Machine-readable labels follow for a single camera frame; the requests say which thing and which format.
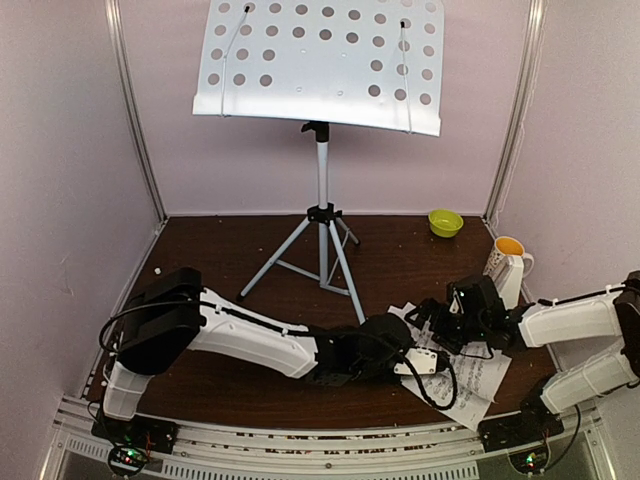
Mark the white metronome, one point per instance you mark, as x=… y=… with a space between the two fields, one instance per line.
x=507 y=280

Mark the aluminium front rail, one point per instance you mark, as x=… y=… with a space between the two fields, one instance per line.
x=437 y=451

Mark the white mug orange inside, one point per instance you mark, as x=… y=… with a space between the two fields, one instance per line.
x=505 y=246

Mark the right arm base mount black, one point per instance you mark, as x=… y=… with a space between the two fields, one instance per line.
x=516 y=430

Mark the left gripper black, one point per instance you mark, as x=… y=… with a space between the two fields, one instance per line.
x=394 y=382

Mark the sheet music page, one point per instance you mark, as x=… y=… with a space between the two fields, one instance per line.
x=478 y=378

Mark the green bowl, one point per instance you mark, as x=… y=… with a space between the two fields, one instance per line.
x=445 y=223

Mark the light blue music stand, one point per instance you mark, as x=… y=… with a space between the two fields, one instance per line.
x=365 y=63

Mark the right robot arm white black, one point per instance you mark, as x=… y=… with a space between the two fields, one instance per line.
x=605 y=321

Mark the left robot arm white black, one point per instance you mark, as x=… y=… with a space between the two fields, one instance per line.
x=177 y=313

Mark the aluminium corner post left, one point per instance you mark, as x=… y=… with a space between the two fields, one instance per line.
x=133 y=117

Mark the aluminium corner post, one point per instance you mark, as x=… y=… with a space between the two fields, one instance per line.
x=523 y=95
x=133 y=117

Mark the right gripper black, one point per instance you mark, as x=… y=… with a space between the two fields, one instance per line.
x=426 y=308

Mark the aluminium corner post right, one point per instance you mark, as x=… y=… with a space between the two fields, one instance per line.
x=523 y=95

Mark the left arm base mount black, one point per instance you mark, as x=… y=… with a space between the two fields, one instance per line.
x=141 y=432

